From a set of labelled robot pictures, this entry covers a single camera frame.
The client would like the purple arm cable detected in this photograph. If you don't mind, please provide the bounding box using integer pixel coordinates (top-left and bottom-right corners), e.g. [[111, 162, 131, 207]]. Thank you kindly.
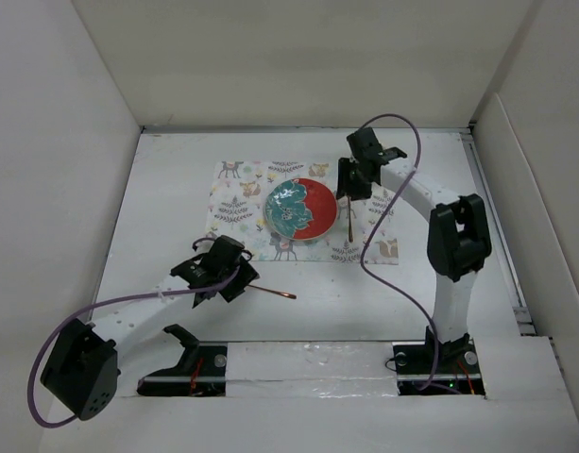
[[354, 112, 465, 393], [26, 237, 252, 429]]

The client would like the copper fork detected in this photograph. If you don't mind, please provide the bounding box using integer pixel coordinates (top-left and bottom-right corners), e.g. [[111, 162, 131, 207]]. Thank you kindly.
[[247, 284, 297, 300]]

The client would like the copper spoon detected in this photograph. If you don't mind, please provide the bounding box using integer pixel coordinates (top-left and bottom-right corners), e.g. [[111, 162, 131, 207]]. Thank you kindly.
[[346, 197, 354, 243]]

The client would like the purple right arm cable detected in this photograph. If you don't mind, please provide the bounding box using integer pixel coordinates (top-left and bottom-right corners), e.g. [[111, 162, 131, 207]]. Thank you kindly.
[[354, 112, 465, 393]]

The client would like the red and teal plate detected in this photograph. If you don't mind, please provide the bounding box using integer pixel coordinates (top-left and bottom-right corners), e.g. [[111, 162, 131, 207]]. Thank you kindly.
[[264, 177, 339, 242]]

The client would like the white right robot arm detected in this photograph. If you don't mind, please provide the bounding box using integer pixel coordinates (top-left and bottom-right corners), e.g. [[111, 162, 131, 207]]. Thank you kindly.
[[336, 127, 492, 372]]

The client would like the metal table edge rail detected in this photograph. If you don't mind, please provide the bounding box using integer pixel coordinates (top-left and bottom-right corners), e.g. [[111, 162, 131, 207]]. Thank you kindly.
[[141, 123, 477, 134]]

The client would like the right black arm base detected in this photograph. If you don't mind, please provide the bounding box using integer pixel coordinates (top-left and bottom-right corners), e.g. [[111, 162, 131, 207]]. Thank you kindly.
[[384, 341, 485, 396]]

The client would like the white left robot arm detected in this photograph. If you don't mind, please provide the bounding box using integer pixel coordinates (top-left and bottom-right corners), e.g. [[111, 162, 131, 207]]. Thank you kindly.
[[26, 235, 259, 428]]

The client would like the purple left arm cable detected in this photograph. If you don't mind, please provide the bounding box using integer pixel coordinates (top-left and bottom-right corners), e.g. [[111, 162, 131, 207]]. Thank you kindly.
[[26, 237, 252, 429]]

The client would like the patterned animal print cloth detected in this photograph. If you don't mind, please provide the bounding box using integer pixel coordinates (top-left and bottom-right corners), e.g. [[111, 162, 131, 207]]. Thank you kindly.
[[206, 160, 394, 263]]

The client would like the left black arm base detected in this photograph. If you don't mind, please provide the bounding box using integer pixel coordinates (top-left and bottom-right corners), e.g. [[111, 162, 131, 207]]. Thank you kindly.
[[136, 324, 228, 397]]

